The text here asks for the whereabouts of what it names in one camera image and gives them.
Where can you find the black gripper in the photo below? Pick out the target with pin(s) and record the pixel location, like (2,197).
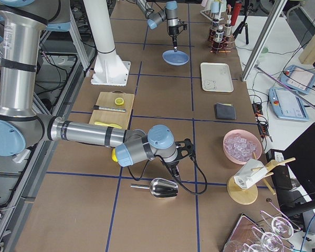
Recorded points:
(172,30)
(173,165)

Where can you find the blue plate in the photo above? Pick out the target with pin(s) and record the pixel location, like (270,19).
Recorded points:
(175,58)

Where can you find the metal scoop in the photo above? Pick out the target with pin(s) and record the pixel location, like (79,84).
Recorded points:
(160,188)

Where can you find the dark drink bottle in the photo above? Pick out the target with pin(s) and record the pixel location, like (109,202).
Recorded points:
(227,28)
(214,27)
(219,34)

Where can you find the pink plastic cup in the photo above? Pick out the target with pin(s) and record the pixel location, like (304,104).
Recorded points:
(204,3)

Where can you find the cream bear tray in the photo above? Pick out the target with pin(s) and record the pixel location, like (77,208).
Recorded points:
(216,77)

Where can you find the blue plastic cup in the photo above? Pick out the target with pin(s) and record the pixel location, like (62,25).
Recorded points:
(215,6)

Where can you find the green plastic cup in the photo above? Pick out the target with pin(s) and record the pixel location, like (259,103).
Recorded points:
(223,5)

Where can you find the yellow lemon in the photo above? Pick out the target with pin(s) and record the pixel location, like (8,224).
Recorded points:
(113,156)

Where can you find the pink bowl with ice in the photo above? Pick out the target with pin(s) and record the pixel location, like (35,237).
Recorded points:
(240,146)

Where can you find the wooden stand with carton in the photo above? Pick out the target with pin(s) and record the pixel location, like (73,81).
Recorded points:
(242,186)

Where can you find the red cylinder bottle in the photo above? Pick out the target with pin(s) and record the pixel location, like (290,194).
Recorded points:
(235,12)

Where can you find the grey yellow cloth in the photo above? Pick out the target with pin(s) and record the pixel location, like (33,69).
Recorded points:
(225,111)

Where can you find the yellow toy knife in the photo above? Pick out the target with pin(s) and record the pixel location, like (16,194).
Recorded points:
(114,125)

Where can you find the lemon half slice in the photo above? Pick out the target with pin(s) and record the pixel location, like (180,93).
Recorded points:
(119,101)

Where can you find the wooden cutting board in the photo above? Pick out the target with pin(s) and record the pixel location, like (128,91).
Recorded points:
(106,99)

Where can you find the mint green bowl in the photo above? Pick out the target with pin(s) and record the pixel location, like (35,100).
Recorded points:
(264,50)

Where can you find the steel rod black cap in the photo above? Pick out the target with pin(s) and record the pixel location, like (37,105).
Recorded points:
(97,107)

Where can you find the wine glass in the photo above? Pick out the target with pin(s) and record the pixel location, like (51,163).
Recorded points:
(280,224)
(270,241)

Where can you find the blue teach pendant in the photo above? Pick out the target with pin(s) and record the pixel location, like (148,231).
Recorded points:
(298,78)
(286,105)

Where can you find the black monitor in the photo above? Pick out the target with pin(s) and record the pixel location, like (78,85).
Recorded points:
(303,150)

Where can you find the metal grabber stick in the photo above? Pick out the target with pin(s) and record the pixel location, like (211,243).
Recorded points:
(286,87)

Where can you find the white wire cup rack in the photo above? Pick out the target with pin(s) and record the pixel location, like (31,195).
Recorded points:
(207,13)

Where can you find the copper wire bottle rack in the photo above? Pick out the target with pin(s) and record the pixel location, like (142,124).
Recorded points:
(227,43)

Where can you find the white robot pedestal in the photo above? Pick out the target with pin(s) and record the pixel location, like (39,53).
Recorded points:
(109,69)

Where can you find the aluminium frame post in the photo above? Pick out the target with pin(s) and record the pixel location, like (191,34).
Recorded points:
(264,34)

